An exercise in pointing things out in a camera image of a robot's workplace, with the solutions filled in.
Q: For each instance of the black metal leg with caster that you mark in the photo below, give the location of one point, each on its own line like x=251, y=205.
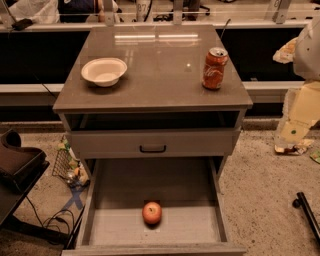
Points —
x=301, y=202

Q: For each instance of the dark tray on stand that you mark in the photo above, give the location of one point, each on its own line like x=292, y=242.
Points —
x=20, y=169

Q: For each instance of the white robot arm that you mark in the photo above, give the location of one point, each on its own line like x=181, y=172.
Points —
x=301, y=107

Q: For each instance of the seated person in background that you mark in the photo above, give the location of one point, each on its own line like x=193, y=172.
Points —
x=78, y=11

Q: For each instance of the black drawer handle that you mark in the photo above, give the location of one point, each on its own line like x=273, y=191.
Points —
x=150, y=149

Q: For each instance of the grey drawer cabinet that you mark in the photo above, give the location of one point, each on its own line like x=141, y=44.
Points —
x=162, y=87

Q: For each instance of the green packet on floor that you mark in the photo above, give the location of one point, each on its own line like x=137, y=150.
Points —
x=315, y=156

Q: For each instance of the white paper bowl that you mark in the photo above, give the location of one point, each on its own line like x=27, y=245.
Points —
x=104, y=72

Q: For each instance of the red apple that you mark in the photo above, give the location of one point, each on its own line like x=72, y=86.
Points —
x=152, y=213

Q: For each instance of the crumpled snack wrapper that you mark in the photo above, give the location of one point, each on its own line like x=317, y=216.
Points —
x=297, y=149

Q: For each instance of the open middle drawer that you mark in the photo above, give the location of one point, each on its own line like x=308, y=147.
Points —
x=192, y=222

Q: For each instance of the closed top drawer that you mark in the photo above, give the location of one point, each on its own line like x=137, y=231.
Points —
x=125, y=143

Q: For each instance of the wire basket with items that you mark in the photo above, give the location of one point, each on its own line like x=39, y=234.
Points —
x=68, y=167

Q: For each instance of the orange soda can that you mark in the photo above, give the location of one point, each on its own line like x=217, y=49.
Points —
x=213, y=71

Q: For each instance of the white plastic bag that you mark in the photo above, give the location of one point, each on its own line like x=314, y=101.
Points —
x=38, y=11

